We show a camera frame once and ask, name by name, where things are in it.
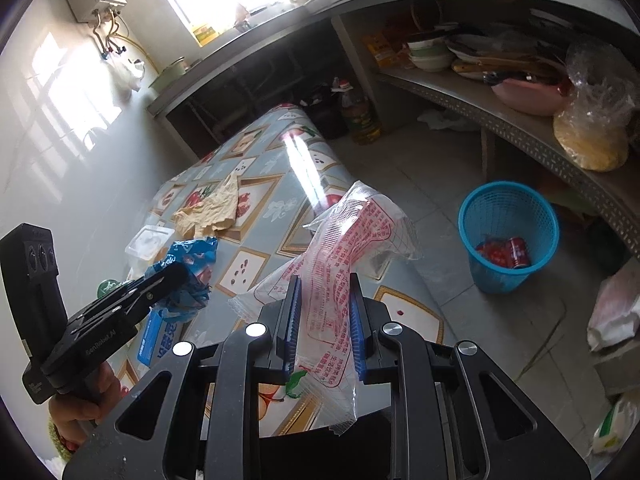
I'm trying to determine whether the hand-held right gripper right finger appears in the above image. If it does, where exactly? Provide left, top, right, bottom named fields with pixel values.
left=349, top=272, right=593, bottom=480

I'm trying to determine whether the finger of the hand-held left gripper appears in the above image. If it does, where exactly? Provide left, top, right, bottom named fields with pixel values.
left=142, top=262, right=190, bottom=296
left=120, top=285, right=168, bottom=322

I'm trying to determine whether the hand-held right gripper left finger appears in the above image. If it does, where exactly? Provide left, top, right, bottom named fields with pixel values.
left=62, top=274, right=305, bottom=480

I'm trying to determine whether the blue wrapper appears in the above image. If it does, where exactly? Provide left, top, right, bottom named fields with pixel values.
left=145, top=236, right=221, bottom=323

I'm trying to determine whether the clear plastic container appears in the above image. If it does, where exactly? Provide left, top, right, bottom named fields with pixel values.
left=124, top=225, right=176, bottom=281

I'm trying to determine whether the clear red print wrapper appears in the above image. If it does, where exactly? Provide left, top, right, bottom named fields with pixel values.
left=229, top=180, right=422, bottom=436

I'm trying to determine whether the blue plastic wastebasket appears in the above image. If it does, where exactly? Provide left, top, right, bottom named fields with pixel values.
left=459, top=181, right=560, bottom=295

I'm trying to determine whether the red snack bag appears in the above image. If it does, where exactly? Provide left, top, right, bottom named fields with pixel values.
left=474, top=240, right=511, bottom=266

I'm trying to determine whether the red drink can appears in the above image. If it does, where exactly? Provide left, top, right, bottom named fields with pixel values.
left=506, top=237, right=532, bottom=268

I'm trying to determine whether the person's left hand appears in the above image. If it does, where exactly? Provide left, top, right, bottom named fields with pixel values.
left=47, top=360, right=123, bottom=453

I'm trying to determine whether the blue tissue pack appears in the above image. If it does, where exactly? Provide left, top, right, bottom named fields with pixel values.
left=136, top=307, right=201, bottom=367

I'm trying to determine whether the brown crumpled paper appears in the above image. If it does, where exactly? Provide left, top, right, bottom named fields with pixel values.
left=171, top=172, right=241, bottom=238

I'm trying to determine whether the fruit print tablecloth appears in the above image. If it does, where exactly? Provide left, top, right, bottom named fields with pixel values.
left=112, top=104, right=446, bottom=436

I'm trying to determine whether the green basin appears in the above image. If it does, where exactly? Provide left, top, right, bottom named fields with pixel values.
left=148, top=57, right=190, bottom=93

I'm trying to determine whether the white hanging plastic bag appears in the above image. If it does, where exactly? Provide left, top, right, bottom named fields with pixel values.
left=114, top=55, right=147, bottom=92

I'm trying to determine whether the cooking oil bottle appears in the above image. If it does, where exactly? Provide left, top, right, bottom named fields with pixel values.
left=337, top=79, right=383, bottom=146

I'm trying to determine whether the white crumpled plastic bag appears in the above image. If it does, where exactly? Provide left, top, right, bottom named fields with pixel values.
left=417, top=107, right=476, bottom=133

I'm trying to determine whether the metal edged shelf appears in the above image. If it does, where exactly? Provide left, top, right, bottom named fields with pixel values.
left=375, top=67, right=640, bottom=261

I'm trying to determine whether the pink white plastic bag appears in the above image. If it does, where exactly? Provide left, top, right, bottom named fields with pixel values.
left=586, top=260, right=640, bottom=353

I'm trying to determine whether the white green bag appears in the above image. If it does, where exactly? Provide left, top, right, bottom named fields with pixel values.
left=590, top=395, right=640, bottom=471

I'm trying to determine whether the orange packet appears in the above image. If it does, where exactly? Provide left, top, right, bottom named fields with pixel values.
left=362, top=30, right=401, bottom=68

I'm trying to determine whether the pink basin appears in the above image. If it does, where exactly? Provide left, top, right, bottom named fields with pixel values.
left=491, top=80, right=571, bottom=117

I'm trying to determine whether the white green bowl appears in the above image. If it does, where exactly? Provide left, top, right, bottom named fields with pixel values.
left=407, top=40, right=448, bottom=58

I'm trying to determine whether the bundle of kitchen utensils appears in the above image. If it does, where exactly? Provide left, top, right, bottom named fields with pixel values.
left=450, top=55, right=571, bottom=88

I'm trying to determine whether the plastic bag of yellow food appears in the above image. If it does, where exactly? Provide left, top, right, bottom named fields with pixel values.
left=552, top=35, right=640, bottom=173

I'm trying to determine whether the stack of white plates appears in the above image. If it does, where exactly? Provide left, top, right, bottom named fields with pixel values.
left=442, top=22, right=506, bottom=61

